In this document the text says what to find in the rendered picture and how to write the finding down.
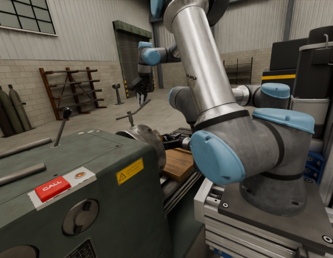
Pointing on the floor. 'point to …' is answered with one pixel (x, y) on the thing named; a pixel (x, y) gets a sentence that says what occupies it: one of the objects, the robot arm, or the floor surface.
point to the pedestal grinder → (117, 93)
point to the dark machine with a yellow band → (284, 63)
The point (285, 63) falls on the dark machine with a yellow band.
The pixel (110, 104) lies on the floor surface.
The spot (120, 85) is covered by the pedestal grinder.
